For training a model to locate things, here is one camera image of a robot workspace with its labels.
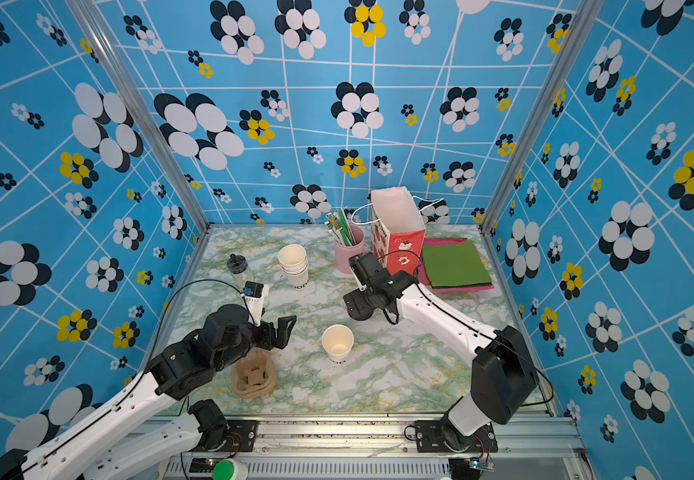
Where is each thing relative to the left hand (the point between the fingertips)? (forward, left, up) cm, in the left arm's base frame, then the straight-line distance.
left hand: (283, 314), depth 72 cm
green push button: (-30, +10, -12) cm, 34 cm away
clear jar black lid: (+23, +21, -12) cm, 33 cm away
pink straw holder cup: (+29, -13, -11) cm, 34 cm away
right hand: (+10, -21, -8) cm, 25 cm away
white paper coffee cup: (+1, -12, -18) cm, 22 cm away
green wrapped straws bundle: (+28, -13, +2) cm, 31 cm away
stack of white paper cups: (+20, +1, -6) cm, 21 cm away
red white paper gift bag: (+25, -30, +4) cm, 39 cm away
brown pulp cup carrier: (-9, +10, -18) cm, 23 cm away
